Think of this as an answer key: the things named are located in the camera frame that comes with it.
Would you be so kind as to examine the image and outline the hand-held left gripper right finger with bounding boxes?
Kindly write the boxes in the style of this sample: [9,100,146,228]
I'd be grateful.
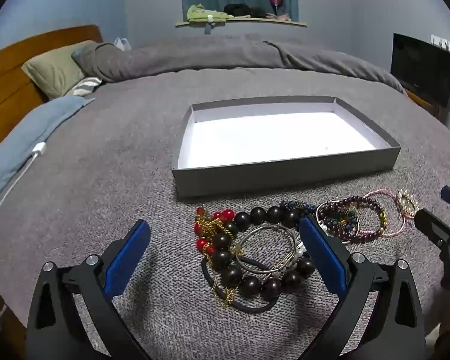
[299,217,426,360]

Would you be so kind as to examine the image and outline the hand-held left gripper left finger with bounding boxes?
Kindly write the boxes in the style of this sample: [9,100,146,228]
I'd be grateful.
[26,219,152,360]

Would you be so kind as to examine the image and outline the pearl and gold bracelet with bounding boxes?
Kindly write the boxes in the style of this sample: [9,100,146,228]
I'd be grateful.
[395,190,421,219]

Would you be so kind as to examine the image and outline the thin silver bangle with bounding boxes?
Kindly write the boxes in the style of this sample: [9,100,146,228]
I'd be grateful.
[242,224,300,272]
[234,232,286,275]

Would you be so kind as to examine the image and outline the purple bead bracelet gold accents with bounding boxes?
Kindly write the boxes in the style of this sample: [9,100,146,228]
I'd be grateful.
[339,196,388,245]

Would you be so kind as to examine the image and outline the pink cord bracelet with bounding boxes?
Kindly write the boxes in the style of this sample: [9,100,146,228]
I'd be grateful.
[363,188,411,238]

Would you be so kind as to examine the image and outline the large dark wooden bead bracelet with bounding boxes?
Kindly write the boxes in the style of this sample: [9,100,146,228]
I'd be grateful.
[211,206,316,301]

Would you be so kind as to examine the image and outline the red bead gold chain bracelet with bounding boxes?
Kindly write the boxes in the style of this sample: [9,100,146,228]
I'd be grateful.
[194,205,236,259]

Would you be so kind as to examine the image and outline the shallow grey cardboard box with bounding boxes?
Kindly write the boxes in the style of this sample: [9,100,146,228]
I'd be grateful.
[171,96,402,202]

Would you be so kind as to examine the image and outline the grey knit bedspread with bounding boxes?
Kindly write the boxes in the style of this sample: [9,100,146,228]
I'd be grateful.
[0,67,450,360]

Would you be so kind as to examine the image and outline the wooden television stand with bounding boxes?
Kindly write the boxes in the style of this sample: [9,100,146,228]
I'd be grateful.
[405,89,439,117]

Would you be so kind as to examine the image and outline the black television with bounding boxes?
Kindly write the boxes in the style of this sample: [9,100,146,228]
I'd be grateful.
[391,33,450,109]

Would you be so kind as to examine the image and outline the light blue blanket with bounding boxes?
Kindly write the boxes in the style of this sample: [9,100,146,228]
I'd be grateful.
[0,95,95,211]

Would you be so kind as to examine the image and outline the striped pillow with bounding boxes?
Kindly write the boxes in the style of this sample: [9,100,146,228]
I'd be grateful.
[65,76,104,96]

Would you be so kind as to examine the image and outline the wooden bed headboard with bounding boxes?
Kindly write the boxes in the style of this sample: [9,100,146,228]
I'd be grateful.
[0,25,104,151]

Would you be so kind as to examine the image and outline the olive green pillow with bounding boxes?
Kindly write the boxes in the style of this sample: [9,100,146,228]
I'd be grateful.
[21,40,98,100]

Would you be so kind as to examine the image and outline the grey duvet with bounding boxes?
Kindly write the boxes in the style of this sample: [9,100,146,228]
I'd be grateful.
[72,34,407,94]

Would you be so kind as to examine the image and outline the wooden window sill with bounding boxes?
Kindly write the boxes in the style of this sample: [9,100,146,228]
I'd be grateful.
[175,18,307,28]

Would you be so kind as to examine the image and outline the green cloth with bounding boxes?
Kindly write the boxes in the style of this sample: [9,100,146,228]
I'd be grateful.
[187,4,229,23]

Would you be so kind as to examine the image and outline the black cloth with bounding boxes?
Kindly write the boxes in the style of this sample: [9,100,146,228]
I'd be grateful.
[223,3,271,19]

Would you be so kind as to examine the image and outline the multicolour bead bracelet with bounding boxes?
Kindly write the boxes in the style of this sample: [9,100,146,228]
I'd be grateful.
[316,201,361,238]

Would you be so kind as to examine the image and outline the dark blue bead bracelet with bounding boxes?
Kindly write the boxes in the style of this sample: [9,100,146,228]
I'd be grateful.
[280,199,319,231]

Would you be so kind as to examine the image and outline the black hair tie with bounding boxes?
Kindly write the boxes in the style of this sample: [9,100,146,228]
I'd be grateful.
[202,256,282,314]

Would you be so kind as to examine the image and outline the white charger with cable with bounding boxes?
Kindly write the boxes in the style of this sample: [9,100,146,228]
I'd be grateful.
[0,142,47,241]

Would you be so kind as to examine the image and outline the row of wall hooks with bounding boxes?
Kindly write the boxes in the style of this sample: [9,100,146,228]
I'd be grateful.
[430,34,450,55]

